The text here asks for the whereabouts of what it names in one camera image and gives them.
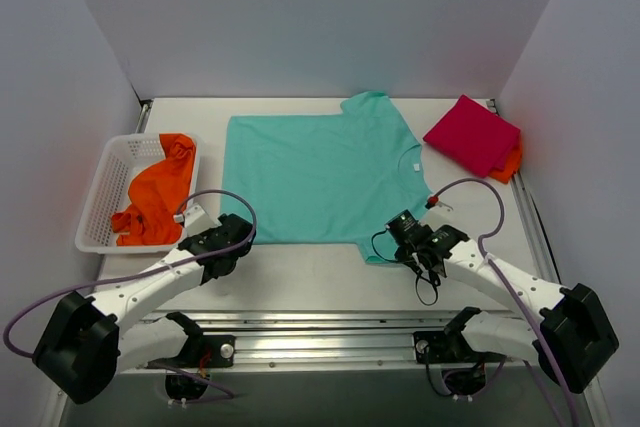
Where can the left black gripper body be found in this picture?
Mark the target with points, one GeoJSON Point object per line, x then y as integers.
{"type": "Point", "coordinates": [240, 229]}

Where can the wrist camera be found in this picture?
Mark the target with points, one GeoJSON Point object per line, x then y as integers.
{"type": "Point", "coordinates": [194, 220]}
{"type": "Point", "coordinates": [437, 213]}

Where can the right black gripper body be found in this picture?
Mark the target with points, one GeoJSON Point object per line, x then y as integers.
{"type": "Point", "coordinates": [409, 252]}

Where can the aluminium mounting rail frame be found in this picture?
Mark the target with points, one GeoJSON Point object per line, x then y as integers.
{"type": "Point", "coordinates": [358, 374]}

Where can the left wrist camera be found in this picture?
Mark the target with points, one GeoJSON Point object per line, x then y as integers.
{"type": "Point", "coordinates": [194, 220]}

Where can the folded magenta t-shirt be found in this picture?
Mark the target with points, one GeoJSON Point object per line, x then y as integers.
{"type": "Point", "coordinates": [473, 137]}

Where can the white plastic basket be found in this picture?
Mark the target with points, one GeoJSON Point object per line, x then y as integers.
{"type": "Point", "coordinates": [122, 159]}

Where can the teal t-shirt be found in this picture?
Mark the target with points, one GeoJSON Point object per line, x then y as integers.
{"type": "Point", "coordinates": [326, 179]}

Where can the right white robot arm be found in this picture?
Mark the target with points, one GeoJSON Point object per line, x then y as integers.
{"type": "Point", "coordinates": [565, 330]}

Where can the folded orange t-shirt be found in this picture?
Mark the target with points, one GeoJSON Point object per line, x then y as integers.
{"type": "Point", "coordinates": [510, 166]}

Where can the orange t-shirt in basket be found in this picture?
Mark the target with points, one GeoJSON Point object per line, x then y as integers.
{"type": "Point", "coordinates": [156, 195]}

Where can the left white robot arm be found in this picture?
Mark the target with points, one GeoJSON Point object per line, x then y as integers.
{"type": "Point", "coordinates": [90, 339]}

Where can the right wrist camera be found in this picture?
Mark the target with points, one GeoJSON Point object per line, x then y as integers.
{"type": "Point", "coordinates": [437, 213]}

